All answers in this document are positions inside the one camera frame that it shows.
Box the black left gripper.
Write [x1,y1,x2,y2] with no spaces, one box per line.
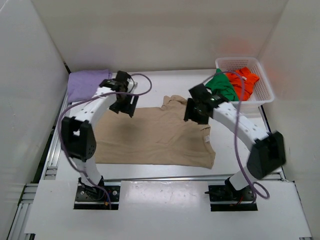
[109,91,139,117]

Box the beige t shirt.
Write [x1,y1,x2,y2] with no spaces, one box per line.
[94,95,216,169]

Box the green t shirt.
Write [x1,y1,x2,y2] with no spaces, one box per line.
[205,68,239,102]

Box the purple t shirt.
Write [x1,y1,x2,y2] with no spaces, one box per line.
[67,69,112,104]

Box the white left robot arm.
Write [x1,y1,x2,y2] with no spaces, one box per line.
[59,74,139,200]

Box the orange t shirt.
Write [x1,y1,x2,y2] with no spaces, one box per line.
[225,67,260,101]

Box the white plastic basket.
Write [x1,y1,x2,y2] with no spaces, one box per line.
[215,56,275,113]

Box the white front cover board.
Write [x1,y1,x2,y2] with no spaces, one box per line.
[25,180,312,240]

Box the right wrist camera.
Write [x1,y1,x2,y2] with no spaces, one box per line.
[188,84,212,102]

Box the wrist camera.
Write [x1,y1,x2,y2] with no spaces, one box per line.
[115,70,137,88]
[188,84,212,102]

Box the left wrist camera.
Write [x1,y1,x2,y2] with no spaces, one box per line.
[115,70,137,88]

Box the aluminium front rail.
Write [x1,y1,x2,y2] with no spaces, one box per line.
[101,172,286,183]

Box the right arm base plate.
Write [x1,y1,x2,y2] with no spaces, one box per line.
[205,185,258,212]

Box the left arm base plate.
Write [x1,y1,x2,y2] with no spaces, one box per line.
[73,183,121,211]

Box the aluminium table edge rail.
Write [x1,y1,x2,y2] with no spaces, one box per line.
[41,94,73,181]

